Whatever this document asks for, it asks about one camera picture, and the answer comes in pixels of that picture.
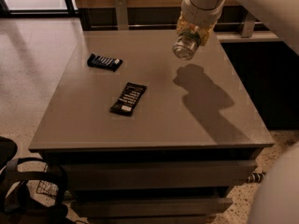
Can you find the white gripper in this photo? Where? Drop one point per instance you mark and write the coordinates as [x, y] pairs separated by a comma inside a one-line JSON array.
[[195, 10]]

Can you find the left metal bracket post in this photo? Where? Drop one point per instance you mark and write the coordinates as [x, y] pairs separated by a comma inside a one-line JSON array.
[[121, 14]]

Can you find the grey drawer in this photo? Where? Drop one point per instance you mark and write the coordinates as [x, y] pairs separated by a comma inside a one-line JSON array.
[[158, 175], [152, 208]]

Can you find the black office chair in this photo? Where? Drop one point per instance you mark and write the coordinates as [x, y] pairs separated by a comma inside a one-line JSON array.
[[16, 204]]

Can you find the grey drawer cabinet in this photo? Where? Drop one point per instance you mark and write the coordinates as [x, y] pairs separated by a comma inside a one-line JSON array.
[[191, 111]]

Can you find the right metal bracket post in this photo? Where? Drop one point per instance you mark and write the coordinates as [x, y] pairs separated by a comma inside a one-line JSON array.
[[247, 26]]

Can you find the lower grey drawer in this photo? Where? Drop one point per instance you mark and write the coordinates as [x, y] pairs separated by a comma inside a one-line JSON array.
[[152, 208]]

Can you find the metal bracket post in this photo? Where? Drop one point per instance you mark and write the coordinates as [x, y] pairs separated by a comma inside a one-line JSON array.
[[247, 26], [121, 14]]

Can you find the black and white power strip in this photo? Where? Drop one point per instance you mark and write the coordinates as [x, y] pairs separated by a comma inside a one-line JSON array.
[[256, 178]]

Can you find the blue snack bar wrapper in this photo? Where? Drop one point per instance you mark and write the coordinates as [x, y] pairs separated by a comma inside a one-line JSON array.
[[103, 62]]

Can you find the wire mesh basket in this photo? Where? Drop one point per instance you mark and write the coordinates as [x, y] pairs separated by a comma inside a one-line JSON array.
[[45, 187]]

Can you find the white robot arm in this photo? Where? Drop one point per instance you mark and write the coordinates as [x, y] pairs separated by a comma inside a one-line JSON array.
[[277, 199]]

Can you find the horizontal metal rail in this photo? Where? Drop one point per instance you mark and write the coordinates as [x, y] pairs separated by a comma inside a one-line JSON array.
[[221, 25]]

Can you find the black snack bar wrapper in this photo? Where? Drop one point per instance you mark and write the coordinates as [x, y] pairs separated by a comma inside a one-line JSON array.
[[128, 99]]

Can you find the green 7up soda can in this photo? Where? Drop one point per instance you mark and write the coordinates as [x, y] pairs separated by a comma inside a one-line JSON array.
[[186, 45]]

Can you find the upper grey drawer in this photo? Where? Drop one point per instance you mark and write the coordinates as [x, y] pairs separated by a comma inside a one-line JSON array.
[[158, 175]]

